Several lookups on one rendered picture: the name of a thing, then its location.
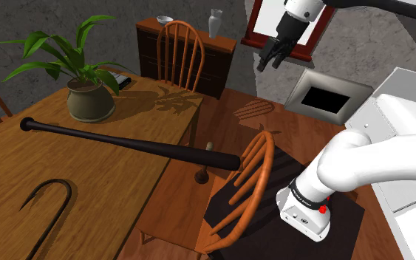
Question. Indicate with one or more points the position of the dark flat book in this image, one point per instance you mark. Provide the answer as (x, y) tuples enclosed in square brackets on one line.
[(123, 80)]

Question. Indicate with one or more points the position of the silver framed black opening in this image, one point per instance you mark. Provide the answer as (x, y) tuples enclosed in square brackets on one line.
[(324, 99)]

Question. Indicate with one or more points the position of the white cabinet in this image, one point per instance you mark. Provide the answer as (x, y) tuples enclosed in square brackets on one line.
[(409, 201)]

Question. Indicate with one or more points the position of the green potted plant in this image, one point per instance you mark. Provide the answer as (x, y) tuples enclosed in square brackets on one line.
[(88, 100)]

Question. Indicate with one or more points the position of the small brown plunger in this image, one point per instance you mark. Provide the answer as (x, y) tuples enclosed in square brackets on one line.
[(203, 174)]

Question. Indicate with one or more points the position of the wooden dining table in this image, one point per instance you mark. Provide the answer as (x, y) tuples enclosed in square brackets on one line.
[(114, 172)]

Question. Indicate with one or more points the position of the red framed window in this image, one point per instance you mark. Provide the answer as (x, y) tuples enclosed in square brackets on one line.
[(254, 25)]

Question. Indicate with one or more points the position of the dark wooden sideboard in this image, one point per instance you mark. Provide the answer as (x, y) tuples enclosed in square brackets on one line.
[(222, 68)]

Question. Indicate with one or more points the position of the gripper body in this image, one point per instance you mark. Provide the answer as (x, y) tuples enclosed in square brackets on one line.
[(291, 28)]

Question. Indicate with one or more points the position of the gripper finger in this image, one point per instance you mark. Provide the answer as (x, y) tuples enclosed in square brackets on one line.
[(281, 55), (266, 54)]

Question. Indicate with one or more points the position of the black curved hook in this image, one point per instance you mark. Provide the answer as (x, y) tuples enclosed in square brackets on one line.
[(60, 209)]

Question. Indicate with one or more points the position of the black baseball bat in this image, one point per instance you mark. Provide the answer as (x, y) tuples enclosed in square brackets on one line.
[(157, 147)]

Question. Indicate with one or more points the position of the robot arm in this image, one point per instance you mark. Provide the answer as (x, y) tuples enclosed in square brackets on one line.
[(366, 162)]

